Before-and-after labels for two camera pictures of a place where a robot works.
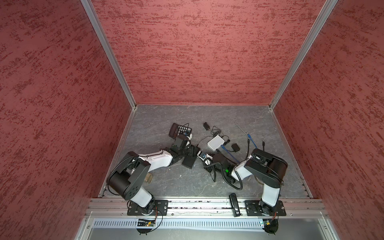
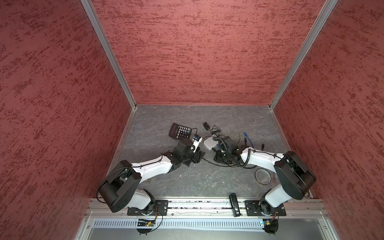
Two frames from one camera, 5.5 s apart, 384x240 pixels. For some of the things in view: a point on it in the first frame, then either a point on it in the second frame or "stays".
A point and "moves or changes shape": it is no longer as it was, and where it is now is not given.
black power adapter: (206, 126) stays
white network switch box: (215, 143) moves or changes shape
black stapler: (235, 205) stays
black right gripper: (208, 169) → (218, 159)
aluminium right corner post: (324, 14) stays
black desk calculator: (176, 129) stays
